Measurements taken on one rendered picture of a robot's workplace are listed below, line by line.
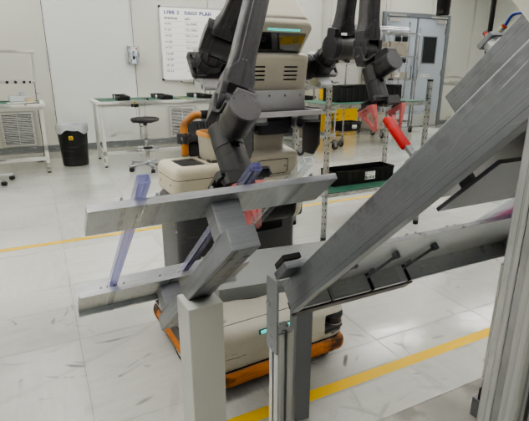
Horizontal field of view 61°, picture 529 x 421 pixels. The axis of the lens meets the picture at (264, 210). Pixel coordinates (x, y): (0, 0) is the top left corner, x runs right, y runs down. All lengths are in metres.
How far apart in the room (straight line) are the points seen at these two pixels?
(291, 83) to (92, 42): 6.00
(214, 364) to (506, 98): 0.58
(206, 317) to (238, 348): 0.95
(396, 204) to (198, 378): 0.43
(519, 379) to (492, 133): 0.25
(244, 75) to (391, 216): 0.40
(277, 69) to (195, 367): 1.04
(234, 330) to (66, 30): 6.21
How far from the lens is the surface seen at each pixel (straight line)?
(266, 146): 1.58
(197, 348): 0.77
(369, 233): 0.70
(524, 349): 0.51
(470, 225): 1.06
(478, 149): 0.55
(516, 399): 0.54
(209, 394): 0.83
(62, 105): 7.38
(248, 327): 1.69
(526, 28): 0.57
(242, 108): 0.76
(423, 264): 1.19
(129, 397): 1.88
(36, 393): 2.03
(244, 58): 0.90
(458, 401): 0.91
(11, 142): 7.43
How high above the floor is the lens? 1.17
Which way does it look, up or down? 17 degrees down
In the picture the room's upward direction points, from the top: straight up
